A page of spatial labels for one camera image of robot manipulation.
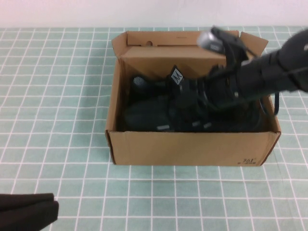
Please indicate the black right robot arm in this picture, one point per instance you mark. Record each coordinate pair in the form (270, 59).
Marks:
(272, 67)

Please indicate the black right camera bracket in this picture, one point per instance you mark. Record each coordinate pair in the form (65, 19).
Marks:
(228, 39)

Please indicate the brown cardboard shoe box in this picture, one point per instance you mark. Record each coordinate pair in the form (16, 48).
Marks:
(180, 149)

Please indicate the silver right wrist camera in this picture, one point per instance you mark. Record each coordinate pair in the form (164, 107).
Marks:
(207, 39)

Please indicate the black knit sneaker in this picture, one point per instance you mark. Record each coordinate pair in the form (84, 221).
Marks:
(144, 113)
(139, 83)

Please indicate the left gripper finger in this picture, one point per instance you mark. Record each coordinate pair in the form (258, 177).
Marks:
(26, 199)
(29, 217)

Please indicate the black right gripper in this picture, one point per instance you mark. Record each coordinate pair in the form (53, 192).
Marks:
(221, 86)

